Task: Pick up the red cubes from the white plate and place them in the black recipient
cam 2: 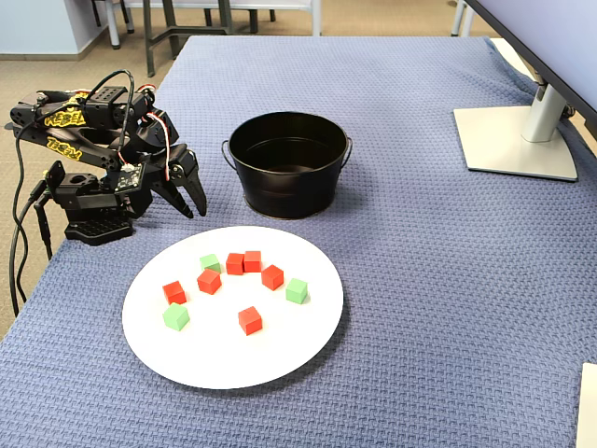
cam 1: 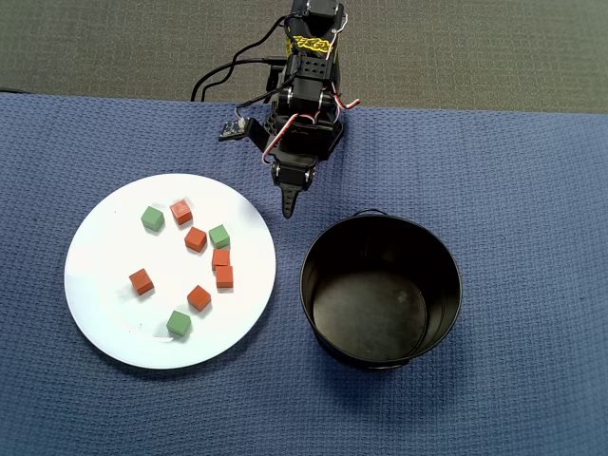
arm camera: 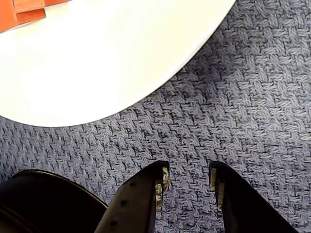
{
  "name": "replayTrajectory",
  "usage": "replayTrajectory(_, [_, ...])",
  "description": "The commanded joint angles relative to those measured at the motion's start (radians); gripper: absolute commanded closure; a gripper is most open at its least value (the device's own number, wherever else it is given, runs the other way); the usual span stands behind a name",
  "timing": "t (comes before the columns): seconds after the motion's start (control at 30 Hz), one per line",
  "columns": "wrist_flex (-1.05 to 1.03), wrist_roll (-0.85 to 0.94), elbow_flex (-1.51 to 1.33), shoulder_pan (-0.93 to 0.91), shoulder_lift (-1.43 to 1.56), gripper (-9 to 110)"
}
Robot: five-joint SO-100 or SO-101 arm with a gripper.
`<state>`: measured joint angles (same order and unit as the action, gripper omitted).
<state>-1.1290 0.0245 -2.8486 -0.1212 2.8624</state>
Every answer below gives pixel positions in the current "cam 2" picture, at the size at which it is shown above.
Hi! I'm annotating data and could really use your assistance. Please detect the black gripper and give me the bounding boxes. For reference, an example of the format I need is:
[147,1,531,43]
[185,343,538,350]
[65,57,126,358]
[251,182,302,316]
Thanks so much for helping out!
[149,142,209,220]

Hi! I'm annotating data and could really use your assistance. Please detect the white round plate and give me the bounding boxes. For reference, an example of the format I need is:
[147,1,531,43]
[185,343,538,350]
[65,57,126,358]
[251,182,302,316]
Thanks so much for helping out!
[121,226,345,391]

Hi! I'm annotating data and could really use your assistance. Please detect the black metal bucket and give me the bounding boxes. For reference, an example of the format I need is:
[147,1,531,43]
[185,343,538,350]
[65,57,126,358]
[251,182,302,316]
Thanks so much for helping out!
[221,110,354,220]

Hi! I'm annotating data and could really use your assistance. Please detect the white furniture leg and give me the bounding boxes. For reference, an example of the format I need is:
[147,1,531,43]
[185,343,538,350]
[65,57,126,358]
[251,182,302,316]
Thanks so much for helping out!
[105,0,123,50]

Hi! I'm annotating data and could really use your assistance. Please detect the dark chair legs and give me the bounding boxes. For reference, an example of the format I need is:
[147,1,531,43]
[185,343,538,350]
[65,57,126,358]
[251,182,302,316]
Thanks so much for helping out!
[202,7,277,35]

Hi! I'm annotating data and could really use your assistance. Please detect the blue woven table cloth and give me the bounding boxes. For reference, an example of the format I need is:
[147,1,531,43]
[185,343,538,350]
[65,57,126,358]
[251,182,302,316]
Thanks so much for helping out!
[0,35,597,448]

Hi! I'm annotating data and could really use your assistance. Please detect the white furniture legs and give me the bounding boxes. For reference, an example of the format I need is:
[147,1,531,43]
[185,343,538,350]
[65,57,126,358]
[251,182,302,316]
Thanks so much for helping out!
[450,0,476,38]

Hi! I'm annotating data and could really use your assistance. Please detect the silver monitor stand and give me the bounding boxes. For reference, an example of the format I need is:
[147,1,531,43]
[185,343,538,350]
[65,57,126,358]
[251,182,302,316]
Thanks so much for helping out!
[452,69,579,182]

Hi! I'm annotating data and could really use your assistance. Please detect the monitor screen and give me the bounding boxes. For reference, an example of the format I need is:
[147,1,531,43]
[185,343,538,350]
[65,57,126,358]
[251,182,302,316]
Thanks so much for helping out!
[465,0,597,116]

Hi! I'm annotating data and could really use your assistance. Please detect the white sheet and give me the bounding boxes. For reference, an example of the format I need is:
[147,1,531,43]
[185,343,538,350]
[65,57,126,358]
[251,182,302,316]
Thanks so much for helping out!
[576,362,597,448]

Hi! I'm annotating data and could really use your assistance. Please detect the black camera circuit board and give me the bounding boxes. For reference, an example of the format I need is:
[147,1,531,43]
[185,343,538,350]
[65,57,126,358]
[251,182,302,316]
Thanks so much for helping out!
[113,161,146,193]

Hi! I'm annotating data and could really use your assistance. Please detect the thin black camera cable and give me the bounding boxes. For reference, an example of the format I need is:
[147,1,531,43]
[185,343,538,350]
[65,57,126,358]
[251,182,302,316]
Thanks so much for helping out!
[90,69,137,164]

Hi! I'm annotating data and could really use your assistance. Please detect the black cable with plug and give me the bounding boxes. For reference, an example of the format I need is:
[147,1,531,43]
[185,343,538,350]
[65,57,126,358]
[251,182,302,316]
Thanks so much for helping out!
[33,195,55,261]

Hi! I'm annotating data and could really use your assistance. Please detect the grey metal table frame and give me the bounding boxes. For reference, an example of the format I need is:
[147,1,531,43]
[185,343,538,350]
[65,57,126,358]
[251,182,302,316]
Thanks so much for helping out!
[142,0,234,78]

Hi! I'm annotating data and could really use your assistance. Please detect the thick black cable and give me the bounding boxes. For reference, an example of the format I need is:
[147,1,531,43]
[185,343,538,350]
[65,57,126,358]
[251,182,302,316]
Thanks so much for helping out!
[7,125,52,318]

